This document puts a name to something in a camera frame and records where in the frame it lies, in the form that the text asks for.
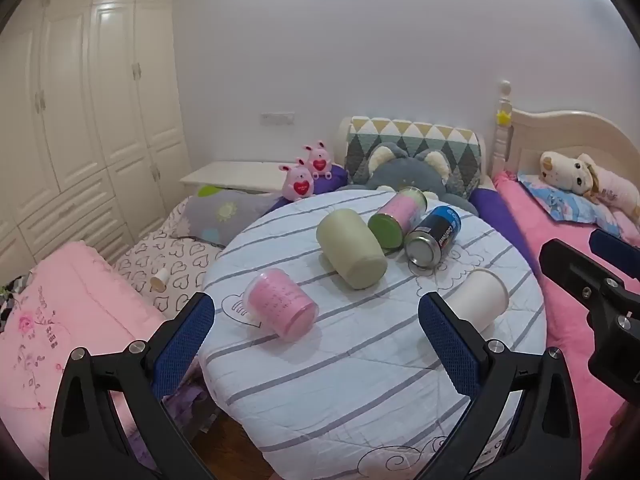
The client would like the heart patterned sheet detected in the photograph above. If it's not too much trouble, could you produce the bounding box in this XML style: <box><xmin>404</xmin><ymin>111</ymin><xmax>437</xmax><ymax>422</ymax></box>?
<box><xmin>112</xmin><ymin>197</ymin><xmax>226</xmax><ymax>318</ymax></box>

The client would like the clear pink cup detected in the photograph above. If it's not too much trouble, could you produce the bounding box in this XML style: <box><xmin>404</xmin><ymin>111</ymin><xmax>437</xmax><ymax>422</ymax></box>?
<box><xmin>243</xmin><ymin>268</ymin><xmax>320</xmax><ymax>343</ymax></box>

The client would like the blue printed pillow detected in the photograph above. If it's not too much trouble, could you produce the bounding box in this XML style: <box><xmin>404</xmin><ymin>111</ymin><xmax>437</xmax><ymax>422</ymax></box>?
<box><xmin>517</xmin><ymin>172</ymin><xmax>636</xmax><ymax>225</ymax></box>

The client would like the diamond pattern cushion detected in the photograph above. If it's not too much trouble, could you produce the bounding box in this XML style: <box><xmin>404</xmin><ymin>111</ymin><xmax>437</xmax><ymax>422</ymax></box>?
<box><xmin>345</xmin><ymin>116</ymin><xmax>487</xmax><ymax>200</ymax></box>

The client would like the grey flower pillow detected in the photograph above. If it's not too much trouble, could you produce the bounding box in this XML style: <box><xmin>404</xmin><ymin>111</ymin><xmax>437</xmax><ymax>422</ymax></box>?
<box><xmin>172</xmin><ymin>185</ymin><xmax>282</xmax><ymax>247</ymax></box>

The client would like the round table striped cloth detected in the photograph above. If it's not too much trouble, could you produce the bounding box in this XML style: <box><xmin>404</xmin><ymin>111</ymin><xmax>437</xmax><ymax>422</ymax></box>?
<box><xmin>199</xmin><ymin>190</ymin><xmax>548</xmax><ymax>480</ymax></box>

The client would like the cream bed headboard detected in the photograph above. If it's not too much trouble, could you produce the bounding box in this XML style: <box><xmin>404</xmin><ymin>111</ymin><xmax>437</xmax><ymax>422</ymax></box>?
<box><xmin>492</xmin><ymin>80</ymin><xmax>640</xmax><ymax>181</ymax></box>

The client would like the pink can with green base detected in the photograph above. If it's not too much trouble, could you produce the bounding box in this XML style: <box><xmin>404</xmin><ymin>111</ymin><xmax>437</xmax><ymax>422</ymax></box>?
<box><xmin>367</xmin><ymin>186</ymin><xmax>428</xmax><ymax>251</ymax></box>

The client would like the cream wardrobe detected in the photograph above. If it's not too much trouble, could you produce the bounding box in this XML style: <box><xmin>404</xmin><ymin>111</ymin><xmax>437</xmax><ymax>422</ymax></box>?
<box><xmin>0</xmin><ymin>0</ymin><xmax>193</xmax><ymax>276</ymax></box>

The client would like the blue and black can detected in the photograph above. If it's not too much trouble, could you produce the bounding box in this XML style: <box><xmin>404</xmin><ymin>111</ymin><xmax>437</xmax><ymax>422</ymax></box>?
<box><xmin>404</xmin><ymin>205</ymin><xmax>462</xmax><ymax>267</ymax></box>

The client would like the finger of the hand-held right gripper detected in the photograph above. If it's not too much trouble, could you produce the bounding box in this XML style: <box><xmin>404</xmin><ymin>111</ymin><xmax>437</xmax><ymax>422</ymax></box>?
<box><xmin>538</xmin><ymin>238</ymin><xmax>627</xmax><ymax>312</ymax></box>
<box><xmin>589</xmin><ymin>228</ymin><xmax>640</xmax><ymax>287</ymax></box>

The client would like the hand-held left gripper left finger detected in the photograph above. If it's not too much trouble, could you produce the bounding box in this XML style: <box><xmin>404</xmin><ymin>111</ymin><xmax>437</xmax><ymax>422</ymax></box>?
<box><xmin>48</xmin><ymin>291</ymin><xmax>217</xmax><ymax>480</ymax></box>

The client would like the pink plush rabbit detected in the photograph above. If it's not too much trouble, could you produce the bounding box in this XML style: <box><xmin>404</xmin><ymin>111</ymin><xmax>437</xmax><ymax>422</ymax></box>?
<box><xmin>301</xmin><ymin>141</ymin><xmax>334</xmax><ymax>181</ymax></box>
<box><xmin>281</xmin><ymin>158</ymin><xmax>316</xmax><ymax>202</ymax></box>

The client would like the cream plush toy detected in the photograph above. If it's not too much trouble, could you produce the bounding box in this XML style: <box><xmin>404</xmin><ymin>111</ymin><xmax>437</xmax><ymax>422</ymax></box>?
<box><xmin>539</xmin><ymin>150</ymin><xmax>601</xmax><ymax>196</ymax></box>

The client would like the pink embroidered quilt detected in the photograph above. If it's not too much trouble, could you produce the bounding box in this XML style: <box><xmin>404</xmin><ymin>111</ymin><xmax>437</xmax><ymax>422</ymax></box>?
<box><xmin>0</xmin><ymin>241</ymin><xmax>211</xmax><ymax>480</ymax></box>

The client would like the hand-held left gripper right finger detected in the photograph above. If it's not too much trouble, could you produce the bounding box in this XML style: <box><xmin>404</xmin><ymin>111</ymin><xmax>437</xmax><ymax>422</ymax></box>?
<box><xmin>418</xmin><ymin>291</ymin><xmax>585</xmax><ymax>480</ymax></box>

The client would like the pale green cup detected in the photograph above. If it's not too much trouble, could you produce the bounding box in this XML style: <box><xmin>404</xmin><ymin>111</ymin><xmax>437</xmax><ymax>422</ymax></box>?
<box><xmin>316</xmin><ymin>209</ymin><xmax>388</xmax><ymax>290</ymax></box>

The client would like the grey plush animal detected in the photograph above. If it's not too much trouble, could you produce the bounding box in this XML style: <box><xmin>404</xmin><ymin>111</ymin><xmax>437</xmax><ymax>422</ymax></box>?
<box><xmin>336</xmin><ymin>142</ymin><xmax>480</xmax><ymax>216</ymax></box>

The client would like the black and white cloth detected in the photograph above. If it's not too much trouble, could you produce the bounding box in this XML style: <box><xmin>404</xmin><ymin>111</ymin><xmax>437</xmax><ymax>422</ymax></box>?
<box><xmin>0</xmin><ymin>275</ymin><xmax>32</xmax><ymax>331</ymax></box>

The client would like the white bedside table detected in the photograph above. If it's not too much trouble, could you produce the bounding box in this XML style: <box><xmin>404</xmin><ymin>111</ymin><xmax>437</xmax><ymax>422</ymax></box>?
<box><xmin>179</xmin><ymin>161</ymin><xmax>296</xmax><ymax>196</ymax></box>

